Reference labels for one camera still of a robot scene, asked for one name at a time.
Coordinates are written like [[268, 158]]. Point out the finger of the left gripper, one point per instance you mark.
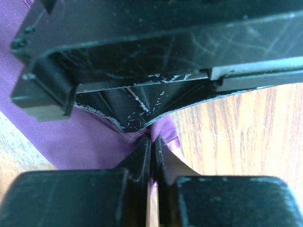
[[236, 89], [136, 106]]

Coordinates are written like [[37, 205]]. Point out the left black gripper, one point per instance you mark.
[[68, 45]]

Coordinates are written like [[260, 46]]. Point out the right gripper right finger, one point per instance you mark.
[[167, 168]]

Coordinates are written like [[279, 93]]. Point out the purple cloth napkin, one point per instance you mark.
[[86, 141]]

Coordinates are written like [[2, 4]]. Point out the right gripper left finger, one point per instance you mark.
[[136, 206]]

